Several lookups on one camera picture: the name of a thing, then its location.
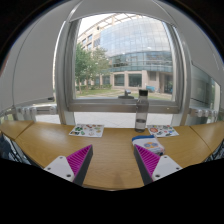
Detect green tree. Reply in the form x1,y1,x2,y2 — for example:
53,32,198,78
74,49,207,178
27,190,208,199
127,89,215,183
74,43,111,94

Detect grey window handle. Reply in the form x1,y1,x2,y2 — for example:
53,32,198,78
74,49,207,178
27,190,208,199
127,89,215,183
118,89,135,100

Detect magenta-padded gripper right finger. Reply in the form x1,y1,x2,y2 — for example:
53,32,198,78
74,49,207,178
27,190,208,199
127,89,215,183
133,144,184,186

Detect sticker sheet with red circle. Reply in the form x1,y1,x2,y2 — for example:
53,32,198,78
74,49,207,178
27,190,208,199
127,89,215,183
146,124,180,138

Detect grey transparent drink bottle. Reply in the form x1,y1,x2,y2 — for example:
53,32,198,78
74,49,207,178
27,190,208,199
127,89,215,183
134,88,150,133

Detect glass office building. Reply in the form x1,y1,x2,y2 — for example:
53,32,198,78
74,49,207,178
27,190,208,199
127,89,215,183
78,14,174,94

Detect sticker sheet with green stickers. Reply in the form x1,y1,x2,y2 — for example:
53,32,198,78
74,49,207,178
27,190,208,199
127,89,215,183
68,123,105,138

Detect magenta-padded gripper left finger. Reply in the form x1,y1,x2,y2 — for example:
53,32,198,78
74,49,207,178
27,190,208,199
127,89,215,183
43,144,94,187

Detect grey window frame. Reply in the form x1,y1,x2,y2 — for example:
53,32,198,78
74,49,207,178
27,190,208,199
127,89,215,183
53,9,193,126

